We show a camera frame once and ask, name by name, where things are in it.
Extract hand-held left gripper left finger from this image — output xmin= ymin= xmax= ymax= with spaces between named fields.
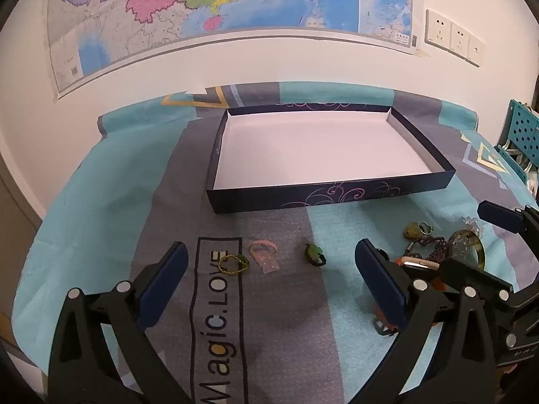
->
xmin=47 ymin=242 xmax=198 ymax=404

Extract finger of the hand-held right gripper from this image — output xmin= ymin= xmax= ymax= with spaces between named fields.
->
xmin=440 ymin=258 xmax=514 ymax=301
xmin=478 ymin=200 xmax=539 ymax=240

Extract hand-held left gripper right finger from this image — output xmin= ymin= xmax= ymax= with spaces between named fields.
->
xmin=354 ymin=239 xmax=505 ymax=404

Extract clear crystal bead bracelet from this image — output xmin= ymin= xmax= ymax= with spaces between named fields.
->
xmin=460 ymin=215 xmax=485 ymax=234

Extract purple beaded bracelet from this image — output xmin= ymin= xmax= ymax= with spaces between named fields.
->
xmin=406 ymin=236 xmax=449 ymax=264

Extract orange smart watch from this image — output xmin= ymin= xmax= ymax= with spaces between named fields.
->
xmin=371 ymin=256 xmax=443 ymax=337

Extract yellow-green stone pendant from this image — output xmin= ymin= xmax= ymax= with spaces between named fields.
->
xmin=403 ymin=221 xmax=434 ymax=240

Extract green stone ring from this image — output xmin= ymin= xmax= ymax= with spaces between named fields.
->
xmin=304 ymin=243 xmax=328 ymax=267

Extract pink hair tie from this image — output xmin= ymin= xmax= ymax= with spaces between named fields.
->
xmin=248 ymin=241 xmax=281 ymax=274

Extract dark blue shallow cardboard box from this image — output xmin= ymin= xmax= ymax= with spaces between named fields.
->
xmin=206 ymin=103 xmax=456 ymax=214

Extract teal perforated rack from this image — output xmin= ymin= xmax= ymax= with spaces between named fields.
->
xmin=497 ymin=99 xmax=539 ymax=186

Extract teal and grey printed tablecloth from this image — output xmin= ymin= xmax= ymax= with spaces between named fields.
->
xmin=10 ymin=82 xmax=539 ymax=404

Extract beige cabinet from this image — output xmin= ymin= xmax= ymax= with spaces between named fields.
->
xmin=0 ymin=168 xmax=43 ymax=346

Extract green and yellow beaded bracelet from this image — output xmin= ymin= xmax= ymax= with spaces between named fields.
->
xmin=217 ymin=254 xmax=251 ymax=275

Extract white wall switch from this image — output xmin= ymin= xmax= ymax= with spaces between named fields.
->
xmin=467 ymin=34 xmax=485 ymax=67

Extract white wall socket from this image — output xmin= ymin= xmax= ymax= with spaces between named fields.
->
xmin=448 ymin=21 xmax=472 ymax=57
xmin=424 ymin=9 xmax=453 ymax=51

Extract colourful wall map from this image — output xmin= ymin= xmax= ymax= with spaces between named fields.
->
xmin=44 ymin=0 xmax=415 ymax=102

